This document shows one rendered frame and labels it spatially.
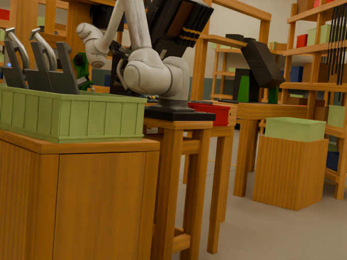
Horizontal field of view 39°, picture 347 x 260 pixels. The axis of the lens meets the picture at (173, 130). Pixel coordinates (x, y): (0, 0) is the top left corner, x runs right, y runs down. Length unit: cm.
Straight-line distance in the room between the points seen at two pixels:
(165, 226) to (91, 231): 65
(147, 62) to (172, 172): 54
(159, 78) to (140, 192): 64
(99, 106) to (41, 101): 21
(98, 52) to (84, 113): 113
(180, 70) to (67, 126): 91
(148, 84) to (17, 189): 82
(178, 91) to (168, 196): 53
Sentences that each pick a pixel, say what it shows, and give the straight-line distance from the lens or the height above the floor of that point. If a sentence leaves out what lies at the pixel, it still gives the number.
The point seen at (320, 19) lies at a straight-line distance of 628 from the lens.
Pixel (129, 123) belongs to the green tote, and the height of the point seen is 86.
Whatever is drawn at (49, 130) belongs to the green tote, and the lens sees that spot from 175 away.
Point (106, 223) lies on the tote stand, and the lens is 191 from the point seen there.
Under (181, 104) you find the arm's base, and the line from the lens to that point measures 250.
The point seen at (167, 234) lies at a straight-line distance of 247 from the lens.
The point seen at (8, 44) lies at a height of 113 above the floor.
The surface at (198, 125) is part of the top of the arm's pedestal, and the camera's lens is 249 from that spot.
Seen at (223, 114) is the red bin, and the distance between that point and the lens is 295.
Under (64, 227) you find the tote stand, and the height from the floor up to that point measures 49.
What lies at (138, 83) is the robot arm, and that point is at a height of 102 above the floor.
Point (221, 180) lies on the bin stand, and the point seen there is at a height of 46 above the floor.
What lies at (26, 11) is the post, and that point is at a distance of 309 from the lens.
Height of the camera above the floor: 103
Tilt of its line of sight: 5 degrees down
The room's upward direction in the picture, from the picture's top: 5 degrees clockwise
